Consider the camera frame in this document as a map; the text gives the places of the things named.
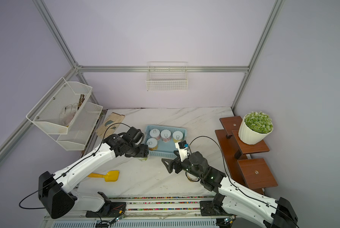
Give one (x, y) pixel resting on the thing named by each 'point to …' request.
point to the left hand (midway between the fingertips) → (141, 154)
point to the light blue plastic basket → (164, 149)
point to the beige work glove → (110, 125)
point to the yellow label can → (177, 136)
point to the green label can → (144, 159)
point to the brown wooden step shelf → (253, 174)
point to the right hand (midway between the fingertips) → (169, 157)
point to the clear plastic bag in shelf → (68, 113)
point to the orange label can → (152, 144)
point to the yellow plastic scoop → (111, 176)
